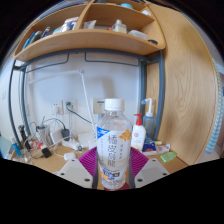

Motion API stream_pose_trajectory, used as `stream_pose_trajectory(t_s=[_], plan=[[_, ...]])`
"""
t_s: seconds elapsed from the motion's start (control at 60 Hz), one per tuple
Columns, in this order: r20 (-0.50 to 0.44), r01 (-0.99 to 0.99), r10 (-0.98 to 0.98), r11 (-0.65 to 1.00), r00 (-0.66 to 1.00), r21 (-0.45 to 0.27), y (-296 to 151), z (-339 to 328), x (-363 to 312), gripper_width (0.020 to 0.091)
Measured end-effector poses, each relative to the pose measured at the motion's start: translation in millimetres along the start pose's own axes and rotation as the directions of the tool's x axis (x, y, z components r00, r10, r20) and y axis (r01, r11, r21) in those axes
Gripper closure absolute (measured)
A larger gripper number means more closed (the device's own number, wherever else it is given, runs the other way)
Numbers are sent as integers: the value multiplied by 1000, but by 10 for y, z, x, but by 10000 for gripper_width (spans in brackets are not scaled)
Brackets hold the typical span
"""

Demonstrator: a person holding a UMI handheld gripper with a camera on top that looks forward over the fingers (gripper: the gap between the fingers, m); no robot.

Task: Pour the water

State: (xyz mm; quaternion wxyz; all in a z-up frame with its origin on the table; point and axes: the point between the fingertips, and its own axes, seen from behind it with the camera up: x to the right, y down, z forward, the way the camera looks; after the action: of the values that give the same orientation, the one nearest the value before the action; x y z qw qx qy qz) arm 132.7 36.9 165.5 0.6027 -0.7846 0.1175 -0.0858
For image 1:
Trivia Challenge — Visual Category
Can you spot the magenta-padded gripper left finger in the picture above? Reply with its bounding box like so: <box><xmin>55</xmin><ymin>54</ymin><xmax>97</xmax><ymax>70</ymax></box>
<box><xmin>56</xmin><ymin>147</ymin><xmax>99</xmax><ymax>190</ymax></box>

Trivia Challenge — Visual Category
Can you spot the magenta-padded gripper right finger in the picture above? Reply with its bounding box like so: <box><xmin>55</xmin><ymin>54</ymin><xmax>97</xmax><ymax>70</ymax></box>
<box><xmin>128</xmin><ymin>147</ymin><xmax>171</xmax><ymax>190</ymax></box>

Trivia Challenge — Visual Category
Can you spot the clear drink bottle white cap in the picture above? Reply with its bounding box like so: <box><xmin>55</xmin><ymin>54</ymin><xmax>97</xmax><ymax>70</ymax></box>
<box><xmin>95</xmin><ymin>98</ymin><xmax>134</xmax><ymax>192</ymax></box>

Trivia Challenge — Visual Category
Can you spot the small white oval case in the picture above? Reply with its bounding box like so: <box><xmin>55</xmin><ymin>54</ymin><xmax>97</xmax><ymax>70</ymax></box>
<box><xmin>63</xmin><ymin>151</ymin><xmax>77</xmax><ymax>162</ymax></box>

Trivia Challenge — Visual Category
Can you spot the green small packet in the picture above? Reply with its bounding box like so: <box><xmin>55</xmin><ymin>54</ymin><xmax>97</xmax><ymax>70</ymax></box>
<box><xmin>159</xmin><ymin>151</ymin><xmax>178</xmax><ymax>163</ymax></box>

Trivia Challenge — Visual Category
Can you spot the white pink tube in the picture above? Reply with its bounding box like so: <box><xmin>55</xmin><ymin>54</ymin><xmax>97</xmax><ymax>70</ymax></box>
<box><xmin>141</xmin><ymin>143</ymin><xmax>171</xmax><ymax>156</ymax></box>

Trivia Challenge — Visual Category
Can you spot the small blue box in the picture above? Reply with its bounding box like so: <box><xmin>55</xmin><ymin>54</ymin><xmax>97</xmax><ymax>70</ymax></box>
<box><xmin>142</xmin><ymin>138</ymin><xmax>157</xmax><ymax>153</ymax></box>

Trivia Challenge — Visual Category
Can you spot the white power strip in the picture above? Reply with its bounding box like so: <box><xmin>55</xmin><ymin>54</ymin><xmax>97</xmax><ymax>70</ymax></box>
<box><xmin>61</xmin><ymin>139</ymin><xmax>83</xmax><ymax>151</ymax></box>

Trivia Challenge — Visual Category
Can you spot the black charger block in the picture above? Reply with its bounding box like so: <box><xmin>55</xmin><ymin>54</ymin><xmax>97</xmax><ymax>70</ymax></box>
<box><xmin>40</xmin><ymin>147</ymin><xmax>53</xmax><ymax>159</ymax></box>

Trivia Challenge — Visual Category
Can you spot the white pump bottle red top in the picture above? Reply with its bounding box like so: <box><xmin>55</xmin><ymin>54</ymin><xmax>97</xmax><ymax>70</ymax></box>
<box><xmin>130</xmin><ymin>113</ymin><xmax>147</xmax><ymax>152</ymax></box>

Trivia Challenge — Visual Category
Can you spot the black plug adapter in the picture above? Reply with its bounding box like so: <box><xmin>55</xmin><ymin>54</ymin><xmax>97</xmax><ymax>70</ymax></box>
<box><xmin>60</xmin><ymin>128</ymin><xmax>71</xmax><ymax>142</ymax></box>

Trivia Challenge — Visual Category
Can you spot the white plug adapter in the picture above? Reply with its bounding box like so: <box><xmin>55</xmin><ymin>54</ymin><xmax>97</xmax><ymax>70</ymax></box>
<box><xmin>49</xmin><ymin>128</ymin><xmax>64</xmax><ymax>144</ymax></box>

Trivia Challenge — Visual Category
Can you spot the steel cup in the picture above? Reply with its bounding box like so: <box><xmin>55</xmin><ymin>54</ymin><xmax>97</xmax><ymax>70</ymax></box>
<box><xmin>36</xmin><ymin>124</ymin><xmax>51</xmax><ymax>146</ymax></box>

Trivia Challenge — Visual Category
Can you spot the blue spray bottle white nozzle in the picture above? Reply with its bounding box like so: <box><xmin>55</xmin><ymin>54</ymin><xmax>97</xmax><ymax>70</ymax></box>
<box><xmin>140</xmin><ymin>97</ymin><xmax>156</xmax><ymax>140</ymax></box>

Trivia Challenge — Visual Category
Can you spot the black electric shaver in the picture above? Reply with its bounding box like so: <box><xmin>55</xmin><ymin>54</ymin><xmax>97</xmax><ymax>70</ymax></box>
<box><xmin>17</xmin><ymin>124</ymin><xmax>32</xmax><ymax>151</ymax></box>

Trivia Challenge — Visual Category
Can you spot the white desk lamp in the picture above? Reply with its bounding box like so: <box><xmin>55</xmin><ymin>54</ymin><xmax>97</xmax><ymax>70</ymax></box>
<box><xmin>28</xmin><ymin>68</ymin><xmax>98</xmax><ymax>134</ymax></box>

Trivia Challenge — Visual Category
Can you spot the teal striped towel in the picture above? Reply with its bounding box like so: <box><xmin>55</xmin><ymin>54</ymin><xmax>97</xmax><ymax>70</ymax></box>
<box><xmin>204</xmin><ymin>59</ymin><xmax>224</xmax><ymax>155</ymax></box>

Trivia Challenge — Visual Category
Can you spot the wooden shelf unit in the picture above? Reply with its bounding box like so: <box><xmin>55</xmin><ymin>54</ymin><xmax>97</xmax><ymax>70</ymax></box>
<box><xmin>13</xmin><ymin>0</ymin><xmax>167</xmax><ymax>63</ymax></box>

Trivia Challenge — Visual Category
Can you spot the grey metal desk frame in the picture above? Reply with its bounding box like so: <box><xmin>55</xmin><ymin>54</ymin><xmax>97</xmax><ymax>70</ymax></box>
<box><xmin>8</xmin><ymin>48</ymin><xmax>166</xmax><ymax>141</ymax></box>

